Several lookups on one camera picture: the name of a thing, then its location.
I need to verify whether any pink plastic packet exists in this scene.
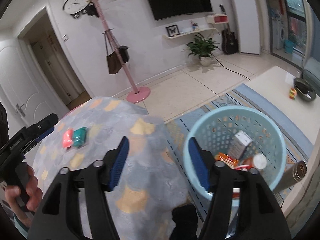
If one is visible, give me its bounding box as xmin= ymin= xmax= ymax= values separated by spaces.
xmin=62 ymin=129 xmax=73 ymax=149

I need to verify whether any teal plastic packet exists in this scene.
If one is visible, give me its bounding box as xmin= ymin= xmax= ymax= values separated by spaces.
xmin=72 ymin=127 xmax=87 ymax=148

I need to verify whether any white blue carton box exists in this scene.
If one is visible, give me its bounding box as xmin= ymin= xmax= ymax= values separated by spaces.
xmin=227 ymin=131 xmax=252 ymax=160

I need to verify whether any red white paper bucket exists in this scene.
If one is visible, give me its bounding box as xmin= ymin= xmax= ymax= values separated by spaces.
xmin=233 ymin=164 xmax=251 ymax=199

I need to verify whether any orange snack package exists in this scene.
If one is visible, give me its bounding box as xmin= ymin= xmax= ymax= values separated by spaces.
xmin=214 ymin=152 xmax=239 ymax=169

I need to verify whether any white room door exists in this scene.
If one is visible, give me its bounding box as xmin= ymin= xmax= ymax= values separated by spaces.
xmin=1 ymin=38 xmax=68 ymax=125

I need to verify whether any left hand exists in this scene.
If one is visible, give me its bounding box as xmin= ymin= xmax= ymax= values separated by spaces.
xmin=5 ymin=165 xmax=43 ymax=228

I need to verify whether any light green left sleeve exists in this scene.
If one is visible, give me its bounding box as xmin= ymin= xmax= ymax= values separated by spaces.
xmin=14 ymin=214 xmax=32 ymax=239

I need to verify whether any metal thermos bottle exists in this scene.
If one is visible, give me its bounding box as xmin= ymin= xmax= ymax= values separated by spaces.
xmin=273 ymin=161 xmax=307 ymax=193

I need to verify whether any blue patterned rug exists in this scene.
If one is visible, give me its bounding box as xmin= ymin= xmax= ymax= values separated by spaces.
xmin=166 ymin=85 xmax=313 ymax=220

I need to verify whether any light blue laundry basket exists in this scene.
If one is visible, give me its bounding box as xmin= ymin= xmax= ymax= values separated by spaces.
xmin=183 ymin=106 xmax=286 ymax=200

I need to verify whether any patterned scallop tablecloth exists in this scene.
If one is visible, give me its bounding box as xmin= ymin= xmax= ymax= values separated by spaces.
xmin=32 ymin=96 xmax=188 ymax=239

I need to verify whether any white coffee table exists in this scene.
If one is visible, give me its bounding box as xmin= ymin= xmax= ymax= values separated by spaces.
xmin=243 ymin=65 xmax=320 ymax=145

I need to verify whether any colourful puzzle cube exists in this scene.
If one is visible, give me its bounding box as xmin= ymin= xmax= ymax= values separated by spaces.
xmin=289 ymin=88 xmax=297 ymax=100

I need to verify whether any dark metal bowl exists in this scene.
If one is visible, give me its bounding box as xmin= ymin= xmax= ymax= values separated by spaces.
xmin=293 ymin=77 xmax=317 ymax=102

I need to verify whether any pink coat rack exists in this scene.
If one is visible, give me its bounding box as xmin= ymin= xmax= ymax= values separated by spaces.
xmin=91 ymin=0 xmax=151 ymax=103

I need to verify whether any brown tote bag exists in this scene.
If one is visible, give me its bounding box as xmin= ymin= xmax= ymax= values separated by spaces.
xmin=104 ymin=31 xmax=122 ymax=75

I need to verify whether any black small bag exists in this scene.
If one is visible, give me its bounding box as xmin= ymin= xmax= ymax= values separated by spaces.
xmin=119 ymin=45 xmax=130 ymax=63

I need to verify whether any blue bucket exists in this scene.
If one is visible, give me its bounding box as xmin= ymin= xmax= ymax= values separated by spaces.
xmin=284 ymin=40 xmax=295 ymax=54

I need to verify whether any black acoustic guitar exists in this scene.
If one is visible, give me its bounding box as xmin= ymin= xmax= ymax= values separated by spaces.
xmin=218 ymin=4 xmax=239 ymax=55

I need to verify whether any green potted plant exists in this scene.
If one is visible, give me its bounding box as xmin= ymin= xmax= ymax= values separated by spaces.
xmin=187 ymin=33 xmax=220 ymax=67

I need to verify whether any black cap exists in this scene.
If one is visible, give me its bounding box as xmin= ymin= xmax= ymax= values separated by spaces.
xmin=86 ymin=2 xmax=100 ymax=18

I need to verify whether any white washing machine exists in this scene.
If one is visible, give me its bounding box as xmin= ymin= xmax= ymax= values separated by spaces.
xmin=272 ymin=18 xmax=285 ymax=50

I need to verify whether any framed butterfly picture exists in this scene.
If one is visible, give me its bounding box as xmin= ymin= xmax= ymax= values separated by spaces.
xmin=166 ymin=24 xmax=180 ymax=37

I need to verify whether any white refrigerator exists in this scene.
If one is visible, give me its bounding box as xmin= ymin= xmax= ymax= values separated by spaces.
xmin=232 ymin=0 xmax=260 ymax=55

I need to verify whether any black power cable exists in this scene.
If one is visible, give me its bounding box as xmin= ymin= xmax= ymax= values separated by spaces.
xmin=212 ymin=53 xmax=252 ymax=82

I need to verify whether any white round wall clock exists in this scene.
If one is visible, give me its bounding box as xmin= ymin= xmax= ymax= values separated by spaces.
xmin=62 ymin=0 xmax=91 ymax=19

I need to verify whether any white lower wall shelf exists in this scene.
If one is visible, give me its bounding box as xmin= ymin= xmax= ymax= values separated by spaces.
xmin=162 ymin=27 xmax=219 ymax=40

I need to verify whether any red white wall box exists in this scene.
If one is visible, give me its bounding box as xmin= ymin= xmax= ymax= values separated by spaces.
xmin=206 ymin=14 xmax=229 ymax=24

